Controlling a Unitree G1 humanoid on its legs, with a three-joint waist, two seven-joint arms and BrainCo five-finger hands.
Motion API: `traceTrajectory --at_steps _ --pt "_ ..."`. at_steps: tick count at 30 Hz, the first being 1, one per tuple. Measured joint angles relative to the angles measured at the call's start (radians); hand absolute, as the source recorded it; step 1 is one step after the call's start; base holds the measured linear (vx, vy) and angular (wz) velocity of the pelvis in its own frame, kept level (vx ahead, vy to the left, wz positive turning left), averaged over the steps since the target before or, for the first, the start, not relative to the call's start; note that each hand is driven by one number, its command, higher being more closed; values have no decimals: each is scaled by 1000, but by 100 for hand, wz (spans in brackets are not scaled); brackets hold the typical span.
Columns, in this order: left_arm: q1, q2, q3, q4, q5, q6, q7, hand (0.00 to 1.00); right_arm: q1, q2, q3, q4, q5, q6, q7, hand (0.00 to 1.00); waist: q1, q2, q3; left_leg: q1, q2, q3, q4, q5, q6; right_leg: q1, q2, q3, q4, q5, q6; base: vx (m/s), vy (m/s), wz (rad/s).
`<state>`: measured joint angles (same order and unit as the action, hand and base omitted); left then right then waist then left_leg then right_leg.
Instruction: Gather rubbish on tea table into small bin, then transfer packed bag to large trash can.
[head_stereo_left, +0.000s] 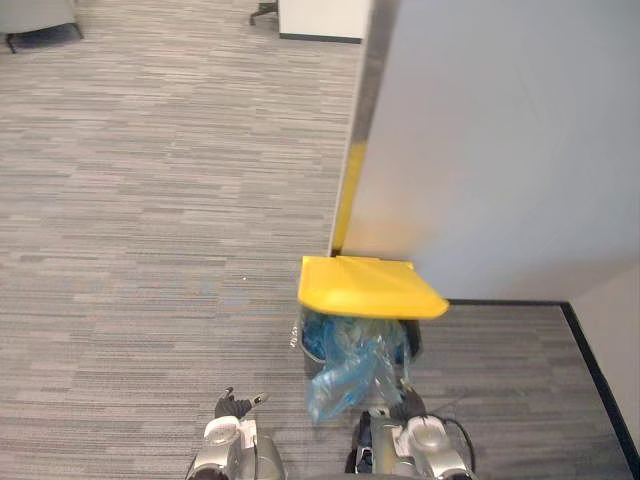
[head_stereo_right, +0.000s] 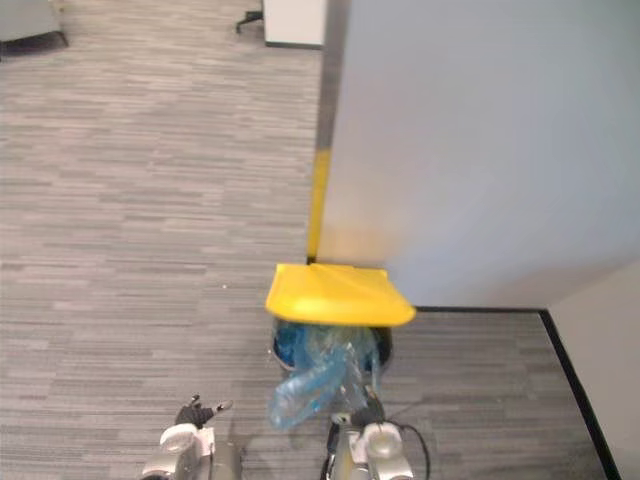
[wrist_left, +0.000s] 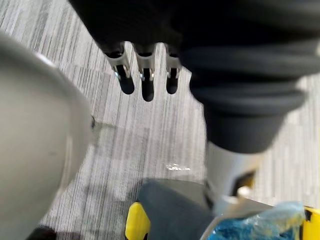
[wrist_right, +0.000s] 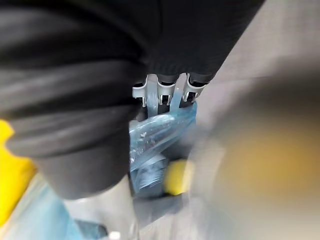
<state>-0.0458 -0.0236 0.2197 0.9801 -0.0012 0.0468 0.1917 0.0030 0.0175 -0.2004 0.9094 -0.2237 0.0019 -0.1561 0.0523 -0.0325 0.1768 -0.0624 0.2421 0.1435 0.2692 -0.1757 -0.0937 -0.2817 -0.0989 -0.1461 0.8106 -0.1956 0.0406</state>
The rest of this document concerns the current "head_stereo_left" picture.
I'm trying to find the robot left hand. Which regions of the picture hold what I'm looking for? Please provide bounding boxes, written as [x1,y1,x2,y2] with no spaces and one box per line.
[214,386,270,420]

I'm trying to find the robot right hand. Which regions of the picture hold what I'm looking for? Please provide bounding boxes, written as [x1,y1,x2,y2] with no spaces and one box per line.
[388,379,428,420]

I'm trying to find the blue plastic trash bag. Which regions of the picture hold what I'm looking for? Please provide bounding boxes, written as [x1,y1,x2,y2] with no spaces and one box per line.
[288,305,412,425]

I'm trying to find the large bin with yellow lid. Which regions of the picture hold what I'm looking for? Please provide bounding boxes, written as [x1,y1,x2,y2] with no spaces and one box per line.
[288,254,450,385]

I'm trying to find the white cabinet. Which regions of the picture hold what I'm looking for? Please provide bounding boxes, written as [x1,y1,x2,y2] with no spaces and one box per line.
[277,0,376,45]

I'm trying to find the black office chair base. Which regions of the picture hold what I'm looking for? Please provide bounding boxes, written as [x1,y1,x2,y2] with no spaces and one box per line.
[248,1,280,26]

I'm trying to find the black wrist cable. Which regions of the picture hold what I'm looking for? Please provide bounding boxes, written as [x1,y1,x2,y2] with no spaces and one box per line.
[424,397,477,461]

